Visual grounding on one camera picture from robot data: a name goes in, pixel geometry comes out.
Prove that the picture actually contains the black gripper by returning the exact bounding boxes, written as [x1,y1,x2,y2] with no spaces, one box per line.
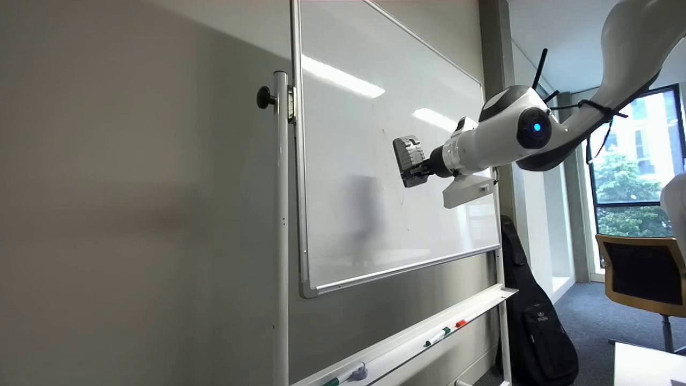
[411,145,457,183]

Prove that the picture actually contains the grey whiteboard duster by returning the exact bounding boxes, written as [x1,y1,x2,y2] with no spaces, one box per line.
[390,135,430,192]

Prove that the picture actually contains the white whiteboard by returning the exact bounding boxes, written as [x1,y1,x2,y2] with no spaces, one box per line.
[289,0,502,299]

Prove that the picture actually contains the white marker tray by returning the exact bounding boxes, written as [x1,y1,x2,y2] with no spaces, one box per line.
[292,285,520,386]

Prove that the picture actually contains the green capped white marker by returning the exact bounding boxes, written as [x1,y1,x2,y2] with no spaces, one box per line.
[425,326,454,349]

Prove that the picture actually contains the black round stand knob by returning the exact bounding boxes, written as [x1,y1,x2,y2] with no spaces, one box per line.
[255,83,278,112]

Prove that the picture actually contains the black guitar bag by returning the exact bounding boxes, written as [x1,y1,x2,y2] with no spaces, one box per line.
[500,212,580,386]

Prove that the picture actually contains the black framed window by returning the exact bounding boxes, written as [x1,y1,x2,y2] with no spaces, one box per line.
[586,83,683,242]

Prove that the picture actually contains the wooden chair with dark back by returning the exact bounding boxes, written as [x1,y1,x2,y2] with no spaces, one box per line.
[597,233,686,352]

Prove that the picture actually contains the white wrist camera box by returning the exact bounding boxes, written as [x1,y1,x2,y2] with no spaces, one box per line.
[442,170,497,210]

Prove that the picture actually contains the white whiteboard stand frame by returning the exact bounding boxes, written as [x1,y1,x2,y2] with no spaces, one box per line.
[273,69,515,386]

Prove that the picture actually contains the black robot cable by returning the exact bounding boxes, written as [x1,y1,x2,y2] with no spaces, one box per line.
[531,48,631,164]

